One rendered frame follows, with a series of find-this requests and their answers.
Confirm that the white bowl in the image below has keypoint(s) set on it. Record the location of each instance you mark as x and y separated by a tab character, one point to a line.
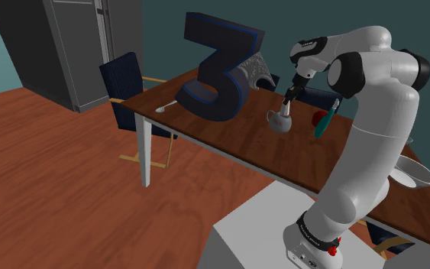
417	173

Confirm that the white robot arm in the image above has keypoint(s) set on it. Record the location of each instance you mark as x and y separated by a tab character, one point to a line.
371	123

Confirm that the dark grey tall cabinet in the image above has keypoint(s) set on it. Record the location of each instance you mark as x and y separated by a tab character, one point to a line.
69	48

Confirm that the large dark number three figure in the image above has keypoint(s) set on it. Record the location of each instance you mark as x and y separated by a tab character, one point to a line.
220	70

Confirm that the grey robot stand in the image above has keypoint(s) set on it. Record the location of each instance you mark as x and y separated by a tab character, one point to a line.
248	231

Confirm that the silver patterned ornament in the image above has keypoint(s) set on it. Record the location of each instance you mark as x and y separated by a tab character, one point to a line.
256	69

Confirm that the dark blue chair wooden frame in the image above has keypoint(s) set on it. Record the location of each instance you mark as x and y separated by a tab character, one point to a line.
122	80
380	233
317	98

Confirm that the white spoon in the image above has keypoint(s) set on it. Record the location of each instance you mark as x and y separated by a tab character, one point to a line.
161	108

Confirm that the red small object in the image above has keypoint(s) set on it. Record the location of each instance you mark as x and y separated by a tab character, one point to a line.
319	117

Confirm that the grey round jug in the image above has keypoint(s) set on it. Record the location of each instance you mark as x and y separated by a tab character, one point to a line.
279	122

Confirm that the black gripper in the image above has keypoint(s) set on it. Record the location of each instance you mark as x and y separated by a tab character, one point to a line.
296	88

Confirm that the wooden table with white legs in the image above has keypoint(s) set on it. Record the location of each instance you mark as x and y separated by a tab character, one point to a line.
237	138

